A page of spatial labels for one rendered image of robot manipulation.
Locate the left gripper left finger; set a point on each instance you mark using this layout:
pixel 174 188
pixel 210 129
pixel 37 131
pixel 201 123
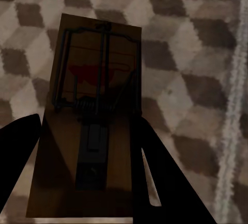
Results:
pixel 17 141

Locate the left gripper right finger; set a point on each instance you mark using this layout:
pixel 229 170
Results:
pixel 179 202

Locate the mousetrap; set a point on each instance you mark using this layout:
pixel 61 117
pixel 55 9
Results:
pixel 83 163

